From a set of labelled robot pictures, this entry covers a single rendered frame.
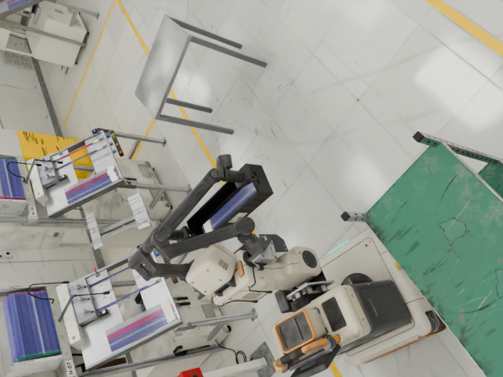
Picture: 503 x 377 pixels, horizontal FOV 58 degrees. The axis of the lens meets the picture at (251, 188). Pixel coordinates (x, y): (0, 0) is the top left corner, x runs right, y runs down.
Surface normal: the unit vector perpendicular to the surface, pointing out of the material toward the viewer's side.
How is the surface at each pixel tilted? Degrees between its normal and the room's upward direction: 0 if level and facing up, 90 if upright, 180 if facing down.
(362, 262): 0
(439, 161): 0
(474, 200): 0
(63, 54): 90
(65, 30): 90
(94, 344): 48
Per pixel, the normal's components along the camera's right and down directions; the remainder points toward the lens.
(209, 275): -0.25, 0.57
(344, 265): -0.73, -0.07
